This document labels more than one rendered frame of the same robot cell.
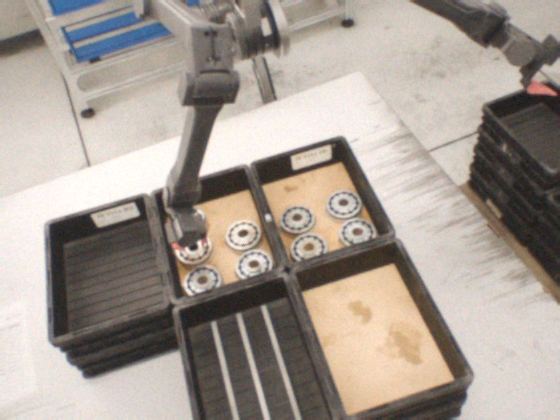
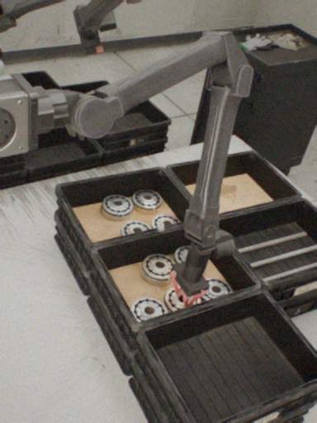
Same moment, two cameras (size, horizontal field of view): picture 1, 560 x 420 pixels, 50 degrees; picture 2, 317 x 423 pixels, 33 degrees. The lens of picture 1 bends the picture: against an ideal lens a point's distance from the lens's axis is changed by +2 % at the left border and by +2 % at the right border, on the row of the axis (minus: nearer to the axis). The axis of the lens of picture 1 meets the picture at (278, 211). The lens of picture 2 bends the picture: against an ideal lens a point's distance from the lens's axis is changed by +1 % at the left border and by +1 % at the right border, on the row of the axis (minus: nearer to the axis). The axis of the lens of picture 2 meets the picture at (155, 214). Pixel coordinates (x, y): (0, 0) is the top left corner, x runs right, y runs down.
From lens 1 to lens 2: 1.90 m
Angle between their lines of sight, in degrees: 74
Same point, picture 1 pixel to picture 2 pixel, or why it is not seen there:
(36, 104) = not seen: outside the picture
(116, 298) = (244, 370)
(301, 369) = (261, 236)
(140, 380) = not seen: hidden behind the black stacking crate
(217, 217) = (132, 297)
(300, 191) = (96, 237)
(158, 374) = not seen: hidden behind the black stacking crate
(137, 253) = (188, 362)
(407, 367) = (239, 191)
